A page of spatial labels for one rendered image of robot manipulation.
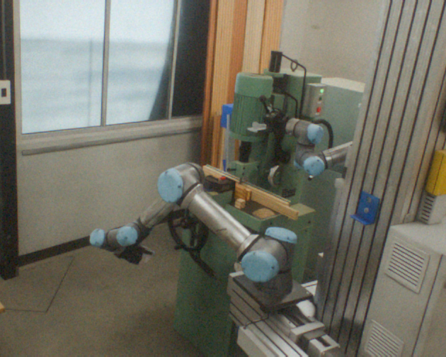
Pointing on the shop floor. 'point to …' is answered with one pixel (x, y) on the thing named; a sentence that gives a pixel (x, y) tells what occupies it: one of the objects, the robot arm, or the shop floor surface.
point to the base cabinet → (217, 294)
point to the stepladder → (227, 137)
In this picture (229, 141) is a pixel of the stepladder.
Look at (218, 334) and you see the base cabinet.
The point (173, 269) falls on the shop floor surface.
